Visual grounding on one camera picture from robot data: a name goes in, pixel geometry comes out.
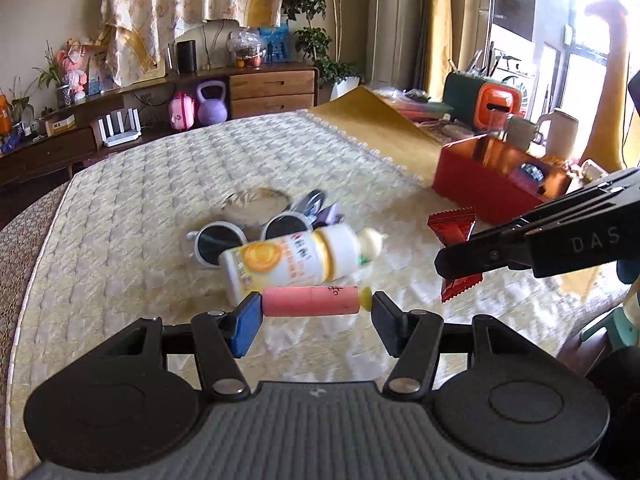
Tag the white router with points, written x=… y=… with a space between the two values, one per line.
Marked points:
x=119 y=132

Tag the pink toy case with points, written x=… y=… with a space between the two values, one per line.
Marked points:
x=181 y=112

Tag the pink flower bouquet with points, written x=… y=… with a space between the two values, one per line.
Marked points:
x=74 y=67

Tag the purple nail clipper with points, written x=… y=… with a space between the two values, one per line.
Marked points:
x=329 y=214

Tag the wooden media cabinet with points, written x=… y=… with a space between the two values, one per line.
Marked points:
x=272 y=87

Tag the yellow curtain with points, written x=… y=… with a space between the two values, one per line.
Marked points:
x=439 y=25

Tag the cream quilted table cover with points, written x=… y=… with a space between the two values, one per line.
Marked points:
x=150 y=220

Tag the grey green mug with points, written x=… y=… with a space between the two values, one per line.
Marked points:
x=520 y=132

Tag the red snack packet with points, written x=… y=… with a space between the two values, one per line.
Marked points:
x=452 y=227

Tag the blue printed box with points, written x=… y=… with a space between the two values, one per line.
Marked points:
x=277 y=44

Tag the white yellow drink bottle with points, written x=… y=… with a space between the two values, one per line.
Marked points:
x=285 y=260

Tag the red storage box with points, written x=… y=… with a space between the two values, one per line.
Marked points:
x=475 y=185

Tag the clear bag of fruit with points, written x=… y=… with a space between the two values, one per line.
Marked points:
x=246 y=50

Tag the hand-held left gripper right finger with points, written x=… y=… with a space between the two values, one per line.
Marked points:
x=386 y=324

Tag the small potted grass plant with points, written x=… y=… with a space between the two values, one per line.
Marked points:
x=60 y=90

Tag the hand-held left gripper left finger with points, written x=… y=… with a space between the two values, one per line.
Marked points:
x=247 y=325

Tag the small yellow white carton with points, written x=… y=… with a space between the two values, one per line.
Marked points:
x=60 y=124

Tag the purple kettlebell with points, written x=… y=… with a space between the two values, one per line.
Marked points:
x=214 y=107

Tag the pink sausage snack stick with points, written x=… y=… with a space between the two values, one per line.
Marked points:
x=310 y=301

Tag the white planter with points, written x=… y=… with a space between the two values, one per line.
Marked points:
x=346 y=87

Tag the round metal tin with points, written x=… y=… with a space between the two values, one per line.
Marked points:
x=255 y=205

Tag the tall green houseplant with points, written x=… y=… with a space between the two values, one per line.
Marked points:
x=307 y=5

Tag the gold table mat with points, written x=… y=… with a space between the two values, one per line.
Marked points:
x=380 y=125

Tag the clear blue correction tape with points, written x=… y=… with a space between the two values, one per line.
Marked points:
x=307 y=201

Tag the green orange utensil holder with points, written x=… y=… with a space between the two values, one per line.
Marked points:
x=470 y=100

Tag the black cylinder speaker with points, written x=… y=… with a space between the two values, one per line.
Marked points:
x=186 y=56

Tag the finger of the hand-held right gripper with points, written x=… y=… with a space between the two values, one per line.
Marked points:
x=475 y=255
x=590 y=200

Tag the white jug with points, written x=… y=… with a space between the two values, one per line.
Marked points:
x=562 y=132

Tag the white round sunglasses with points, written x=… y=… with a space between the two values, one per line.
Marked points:
x=220 y=245

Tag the hanging floral cloth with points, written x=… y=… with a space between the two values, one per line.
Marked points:
x=175 y=0

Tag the blue spiky ball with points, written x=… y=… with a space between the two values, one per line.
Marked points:
x=532 y=175

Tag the brown lace tablecloth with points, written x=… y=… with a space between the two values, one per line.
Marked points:
x=22 y=260

